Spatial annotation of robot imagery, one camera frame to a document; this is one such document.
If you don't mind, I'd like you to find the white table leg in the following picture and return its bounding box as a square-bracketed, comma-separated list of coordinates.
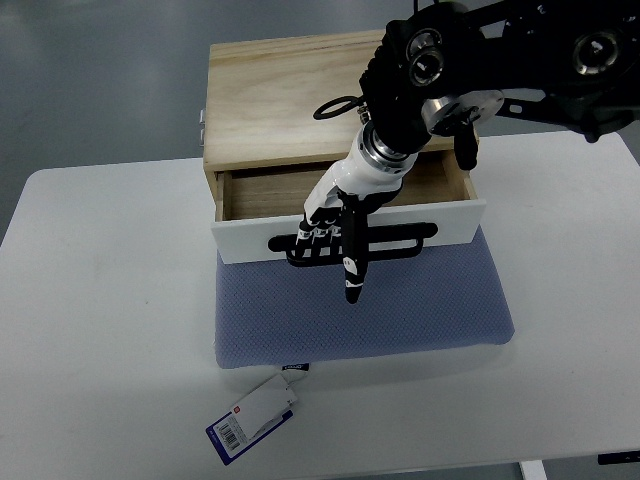
[519, 460, 548, 480]

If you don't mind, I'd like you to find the wooden drawer cabinet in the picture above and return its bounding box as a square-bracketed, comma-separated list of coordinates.
[203, 28, 481, 221]

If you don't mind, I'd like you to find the white blue product tag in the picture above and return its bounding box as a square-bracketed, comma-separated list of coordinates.
[206, 374, 297, 466]

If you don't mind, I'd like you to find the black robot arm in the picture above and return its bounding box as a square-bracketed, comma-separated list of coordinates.
[314, 1, 639, 169]

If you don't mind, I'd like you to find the blue mesh cushion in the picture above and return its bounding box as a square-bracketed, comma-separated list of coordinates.
[214, 231, 514, 369]

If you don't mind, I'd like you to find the white drawer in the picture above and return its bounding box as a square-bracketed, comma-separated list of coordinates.
[212, 151, 486, 264]

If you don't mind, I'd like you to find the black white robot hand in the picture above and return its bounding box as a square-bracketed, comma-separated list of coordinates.
[293, 122, 419, 304]

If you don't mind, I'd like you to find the black table control panel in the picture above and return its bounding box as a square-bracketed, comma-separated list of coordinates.
[597, 450, 640, 466]

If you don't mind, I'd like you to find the metal latch on cabinet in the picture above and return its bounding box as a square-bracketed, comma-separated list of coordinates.
[198, 108, 206, 147]

